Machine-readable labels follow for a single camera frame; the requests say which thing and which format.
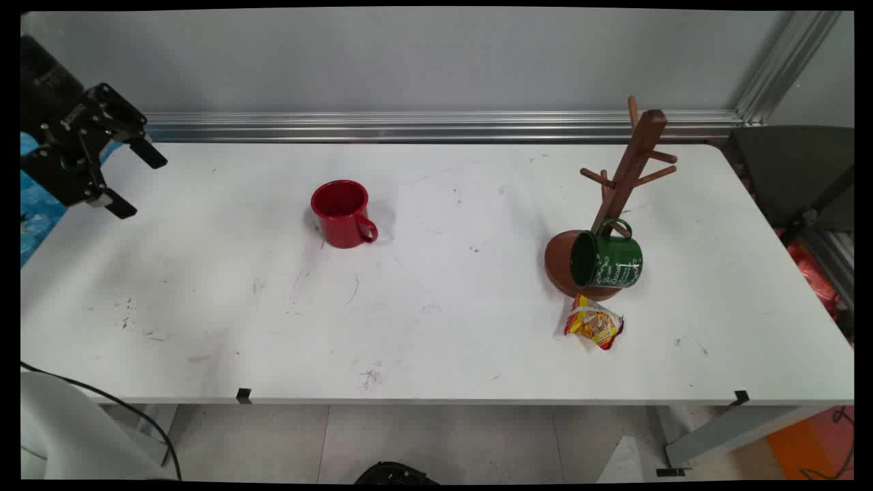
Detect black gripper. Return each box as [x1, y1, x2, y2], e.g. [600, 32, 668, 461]
[20, 34, 168, 220]

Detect green enamel mug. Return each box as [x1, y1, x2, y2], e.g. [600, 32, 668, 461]
[569, 218, 644, 290]

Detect blue plastic bag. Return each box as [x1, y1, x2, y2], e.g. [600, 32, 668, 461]
[20, 132, 125, 268]

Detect red enamel mug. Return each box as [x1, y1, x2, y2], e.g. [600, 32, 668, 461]
[310, 179, 379, 250]

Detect grey table leg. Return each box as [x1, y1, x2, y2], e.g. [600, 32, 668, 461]
[101, 404, 179, 468]
[657, 405, 823, 471]

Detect black round floor object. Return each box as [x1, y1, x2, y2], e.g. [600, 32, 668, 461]
[354, 461, 439, 486]

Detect yellow red snack packet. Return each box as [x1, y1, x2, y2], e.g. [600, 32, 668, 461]
[563, 294, 625, 351]

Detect brown wooden mug tree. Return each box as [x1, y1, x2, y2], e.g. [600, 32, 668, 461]
[544, 95, 679, 301]

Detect dark grey chair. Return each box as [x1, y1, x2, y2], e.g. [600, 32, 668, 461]
[724, 125, 855, 248]

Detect red plastic bag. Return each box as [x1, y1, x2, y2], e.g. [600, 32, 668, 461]
[776, 228, 844, 323]

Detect orange floor mat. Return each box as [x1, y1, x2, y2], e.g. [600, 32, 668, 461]
[767, 406, 855, 482]

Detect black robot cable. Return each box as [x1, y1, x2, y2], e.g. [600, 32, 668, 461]
[20, 361, 183, 482]

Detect long aluminium frame rail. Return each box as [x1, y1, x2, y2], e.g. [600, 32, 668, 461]
[142, 110, 745, 145]

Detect slanted aluminium frame post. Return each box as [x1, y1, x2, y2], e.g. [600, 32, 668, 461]
[733, 10, 844, 128]

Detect short aluminium side rail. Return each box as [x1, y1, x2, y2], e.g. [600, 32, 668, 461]
[801, 228, 855, 309]

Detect thin black floor cable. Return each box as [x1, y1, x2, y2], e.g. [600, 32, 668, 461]
[798, 406, 855, 481]

